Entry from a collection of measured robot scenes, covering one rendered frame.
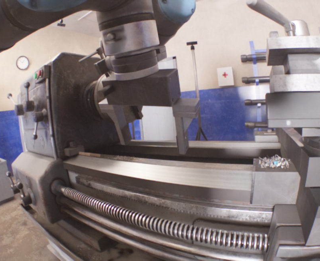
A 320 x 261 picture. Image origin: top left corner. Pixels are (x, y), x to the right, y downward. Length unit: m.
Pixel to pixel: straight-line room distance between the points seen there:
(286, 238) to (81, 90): 0.91
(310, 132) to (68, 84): 0.88
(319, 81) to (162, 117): 3.91
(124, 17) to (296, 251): 0.43
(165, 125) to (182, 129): 3.81
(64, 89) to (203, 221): 0.75
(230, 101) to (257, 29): 1.61
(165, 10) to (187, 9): 0.05
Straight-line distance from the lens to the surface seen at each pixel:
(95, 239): 0.89
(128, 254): 0.88
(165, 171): 0.51
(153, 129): 4.29
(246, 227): 0.51
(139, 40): 0.26
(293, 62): 0.40
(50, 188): 0.87
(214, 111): 3.73
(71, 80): 0.89
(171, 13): 0.40
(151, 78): 0.27
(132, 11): 0.27
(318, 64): 0.41
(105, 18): 0.28
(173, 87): 0.28
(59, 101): 0.84
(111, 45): 0.27
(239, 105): 3.65
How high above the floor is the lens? 1.02
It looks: 7 degrees down
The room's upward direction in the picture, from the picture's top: 5 degrees counter-clockwise
